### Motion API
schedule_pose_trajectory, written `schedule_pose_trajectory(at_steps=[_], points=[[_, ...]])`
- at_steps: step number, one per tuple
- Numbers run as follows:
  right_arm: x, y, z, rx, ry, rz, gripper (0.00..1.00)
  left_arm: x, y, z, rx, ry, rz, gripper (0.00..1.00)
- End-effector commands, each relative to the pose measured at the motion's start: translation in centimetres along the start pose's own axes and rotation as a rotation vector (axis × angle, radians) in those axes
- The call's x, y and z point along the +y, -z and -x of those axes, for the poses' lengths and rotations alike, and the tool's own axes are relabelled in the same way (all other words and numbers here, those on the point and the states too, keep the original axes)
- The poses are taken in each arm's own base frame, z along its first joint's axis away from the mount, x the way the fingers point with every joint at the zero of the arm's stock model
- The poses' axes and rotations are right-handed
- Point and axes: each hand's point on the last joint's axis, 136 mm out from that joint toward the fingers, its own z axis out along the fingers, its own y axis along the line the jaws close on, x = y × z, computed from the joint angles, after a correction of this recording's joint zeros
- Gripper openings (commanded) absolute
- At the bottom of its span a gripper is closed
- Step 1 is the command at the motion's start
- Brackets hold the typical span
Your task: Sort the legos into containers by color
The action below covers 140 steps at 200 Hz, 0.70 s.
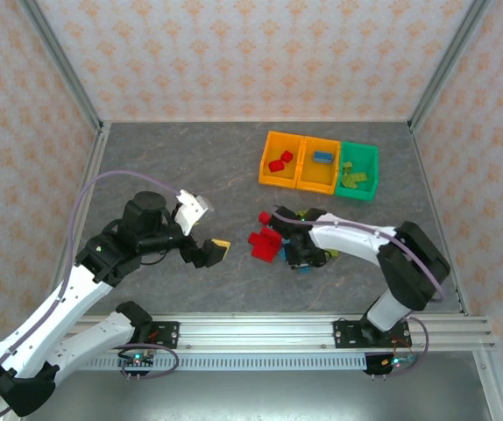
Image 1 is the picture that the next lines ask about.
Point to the blue toy brick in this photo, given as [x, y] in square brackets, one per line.
[283, 253]
[306, 271]
[323, 158]
[285, 240]

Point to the red toy brick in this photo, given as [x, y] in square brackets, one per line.
[265, 253]
[286, 156]
[275, 166]
[272, 234]
[264, 217]
[256, 238]

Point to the lime green toy brick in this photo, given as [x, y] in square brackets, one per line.
[332, 253]
[347, 166]
[348, 182]
[358, 177]
[299, 213]

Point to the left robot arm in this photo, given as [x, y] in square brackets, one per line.
[45, 324]

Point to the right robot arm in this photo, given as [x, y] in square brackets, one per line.
[352, 241]

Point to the orange plastic bin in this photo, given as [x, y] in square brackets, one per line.
[278, 180]
[317, 175]

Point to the green plastic bin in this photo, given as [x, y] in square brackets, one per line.
[367, 158]

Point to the circuit board with LED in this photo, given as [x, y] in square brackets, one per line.
[391, 363]
[136, 361]

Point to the grey metal sheet panel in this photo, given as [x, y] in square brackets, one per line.
[256, 399]

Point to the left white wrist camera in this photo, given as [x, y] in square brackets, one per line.
[190, 210]

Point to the aluminium table side rail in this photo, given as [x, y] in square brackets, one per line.
[98, 149]
[427, 175]

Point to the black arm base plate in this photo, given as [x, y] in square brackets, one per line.
[168, 333]
[343, 333]

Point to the wide aluminium base rail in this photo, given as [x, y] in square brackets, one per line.
[256, 333]

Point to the aluminium frame post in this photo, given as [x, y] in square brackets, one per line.
[445, 66]
[66, 66]

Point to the aluminium lower frame rail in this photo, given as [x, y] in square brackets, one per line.
[492, 386]

